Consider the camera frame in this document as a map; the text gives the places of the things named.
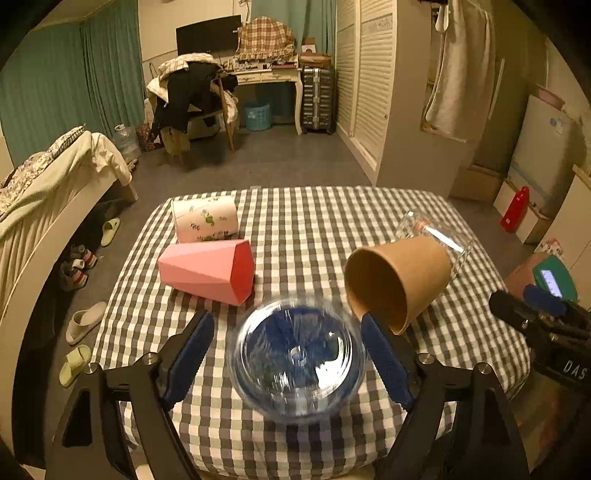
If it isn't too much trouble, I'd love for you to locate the blue clear plastic cup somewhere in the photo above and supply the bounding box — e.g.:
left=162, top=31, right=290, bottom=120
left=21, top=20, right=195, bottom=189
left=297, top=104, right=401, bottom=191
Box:
left=225, top=296, right=367, bottom=425

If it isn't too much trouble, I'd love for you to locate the brown paper cup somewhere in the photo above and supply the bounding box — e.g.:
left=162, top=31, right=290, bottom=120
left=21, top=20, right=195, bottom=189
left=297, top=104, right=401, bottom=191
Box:
left=344, top=236, right=452, bottom=335

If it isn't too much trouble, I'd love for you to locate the clear glass cup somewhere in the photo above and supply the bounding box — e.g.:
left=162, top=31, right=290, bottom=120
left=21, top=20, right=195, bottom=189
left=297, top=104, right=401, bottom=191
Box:
left=394, top=209, right=473, bottom=280

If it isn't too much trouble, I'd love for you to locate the pink faceted cup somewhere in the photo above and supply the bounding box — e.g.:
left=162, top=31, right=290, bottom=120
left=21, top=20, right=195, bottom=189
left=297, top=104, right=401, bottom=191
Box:
left=157, top=240, right=254, bottom=306

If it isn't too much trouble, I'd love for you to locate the white floral paper cup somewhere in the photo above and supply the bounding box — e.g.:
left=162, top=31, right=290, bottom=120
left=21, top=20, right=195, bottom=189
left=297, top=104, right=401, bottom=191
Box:
left=172, top=196, right=238, bottom=243

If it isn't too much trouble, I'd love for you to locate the green slipper near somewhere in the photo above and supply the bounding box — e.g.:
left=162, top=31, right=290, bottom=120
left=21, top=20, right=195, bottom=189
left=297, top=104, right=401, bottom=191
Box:
left=58, top=344, right=91, bottom=388

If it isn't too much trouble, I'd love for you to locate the green slipper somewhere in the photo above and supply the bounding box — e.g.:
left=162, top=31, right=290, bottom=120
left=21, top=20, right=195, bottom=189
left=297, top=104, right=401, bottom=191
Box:
left=100, top=217, right=120, bottom=248
left=58, top=344, right=91, bottom=388

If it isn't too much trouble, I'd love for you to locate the white slipper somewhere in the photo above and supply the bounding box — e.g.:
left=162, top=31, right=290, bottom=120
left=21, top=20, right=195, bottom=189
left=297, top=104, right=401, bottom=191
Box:
left=65, top=301, right=107, bottom=346

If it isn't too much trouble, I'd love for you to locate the sneaker with red trim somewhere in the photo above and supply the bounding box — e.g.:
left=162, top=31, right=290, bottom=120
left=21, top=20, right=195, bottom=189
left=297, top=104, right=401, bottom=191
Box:
left=59, top=259, right=88, bottom=292

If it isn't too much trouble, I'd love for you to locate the green phone device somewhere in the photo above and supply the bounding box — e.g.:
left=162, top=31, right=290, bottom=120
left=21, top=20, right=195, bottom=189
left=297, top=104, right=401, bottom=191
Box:
left=533, top=255, right=578, bottom=301

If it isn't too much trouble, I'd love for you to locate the checkered tablecloth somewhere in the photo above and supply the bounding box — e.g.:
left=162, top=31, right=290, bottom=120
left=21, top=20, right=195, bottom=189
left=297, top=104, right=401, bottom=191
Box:
left=93, top=186, right=530, bottom=479

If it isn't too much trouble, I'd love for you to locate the green slipper far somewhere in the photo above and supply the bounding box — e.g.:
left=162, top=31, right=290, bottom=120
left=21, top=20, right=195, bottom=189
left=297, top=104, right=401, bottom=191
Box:
left=100, top=217, right=120, bottom=248

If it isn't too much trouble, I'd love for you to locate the red bottle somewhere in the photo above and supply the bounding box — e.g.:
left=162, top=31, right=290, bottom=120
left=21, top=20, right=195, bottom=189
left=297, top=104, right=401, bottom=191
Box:
left=500, top=186, right=530, bottom=233

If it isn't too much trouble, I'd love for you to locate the bed with beige bedding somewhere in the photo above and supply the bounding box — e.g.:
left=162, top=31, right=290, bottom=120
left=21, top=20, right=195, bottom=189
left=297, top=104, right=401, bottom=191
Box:
left=0, top=124, right=139, bottom=333

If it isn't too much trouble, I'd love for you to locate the clear water jug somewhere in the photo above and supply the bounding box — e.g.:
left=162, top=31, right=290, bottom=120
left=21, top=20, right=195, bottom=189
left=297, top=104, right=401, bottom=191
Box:
left=113, top=124, right=141, bottom=161

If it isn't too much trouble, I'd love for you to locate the white small fridge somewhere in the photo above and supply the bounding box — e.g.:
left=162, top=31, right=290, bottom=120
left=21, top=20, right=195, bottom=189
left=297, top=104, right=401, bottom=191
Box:
left=507, top=95, right=586, bottom=217

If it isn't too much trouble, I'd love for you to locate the hanging white towel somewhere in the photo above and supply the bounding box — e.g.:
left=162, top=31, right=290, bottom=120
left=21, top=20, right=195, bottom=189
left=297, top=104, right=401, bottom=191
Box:
left=425, top=1, right=496, bottom=143

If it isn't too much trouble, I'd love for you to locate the wooden chair with clothes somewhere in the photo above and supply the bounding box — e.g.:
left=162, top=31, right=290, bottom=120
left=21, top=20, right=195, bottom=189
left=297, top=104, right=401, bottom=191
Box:
left=146, top=53, right=238, bottom=158

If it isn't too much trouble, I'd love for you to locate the blue plastic basket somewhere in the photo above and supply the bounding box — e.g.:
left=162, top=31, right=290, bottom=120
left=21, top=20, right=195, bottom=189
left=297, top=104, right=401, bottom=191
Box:
left=245, top=103, right=271, bottom=132

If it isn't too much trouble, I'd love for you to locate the green curtain left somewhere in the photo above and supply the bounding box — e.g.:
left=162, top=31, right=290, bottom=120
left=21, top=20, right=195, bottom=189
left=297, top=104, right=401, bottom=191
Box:
left=1, top=1, right=144, bottom=165

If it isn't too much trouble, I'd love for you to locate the green curtain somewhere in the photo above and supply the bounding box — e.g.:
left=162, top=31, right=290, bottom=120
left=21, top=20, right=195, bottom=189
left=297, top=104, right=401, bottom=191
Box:
left=1, top=1, right=144, bottom=165
left=252, top=0, right=337, bottom=55

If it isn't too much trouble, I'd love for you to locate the dark ribbed suitcase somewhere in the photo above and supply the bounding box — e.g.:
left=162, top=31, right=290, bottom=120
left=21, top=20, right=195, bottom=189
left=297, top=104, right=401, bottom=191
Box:
left=301, top=66, right=335, bottom=134

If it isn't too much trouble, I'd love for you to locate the white desk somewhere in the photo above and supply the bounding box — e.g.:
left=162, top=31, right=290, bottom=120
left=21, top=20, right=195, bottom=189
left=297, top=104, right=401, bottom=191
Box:
left=229, top=63, right=304, bottom=136

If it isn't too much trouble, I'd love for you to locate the white louvered wardrobe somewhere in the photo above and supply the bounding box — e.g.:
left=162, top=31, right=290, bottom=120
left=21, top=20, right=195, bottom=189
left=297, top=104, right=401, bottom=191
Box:
left=335, top=1, right=473, bottom=197

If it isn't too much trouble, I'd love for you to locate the black monitor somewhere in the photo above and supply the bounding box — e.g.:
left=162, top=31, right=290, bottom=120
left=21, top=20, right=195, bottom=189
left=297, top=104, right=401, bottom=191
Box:
left=176, top=15, right=242, bottom=55

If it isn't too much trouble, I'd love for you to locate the plaid cloth cover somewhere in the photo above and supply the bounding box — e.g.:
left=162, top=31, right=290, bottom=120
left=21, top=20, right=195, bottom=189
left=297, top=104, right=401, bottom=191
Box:
left=236, top=16, right=296, bottom=62

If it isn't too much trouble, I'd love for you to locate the green curtain right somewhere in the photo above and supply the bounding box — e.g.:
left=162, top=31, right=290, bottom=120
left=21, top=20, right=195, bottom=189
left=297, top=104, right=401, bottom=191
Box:
left=252, top=0, right=337, bottom=55

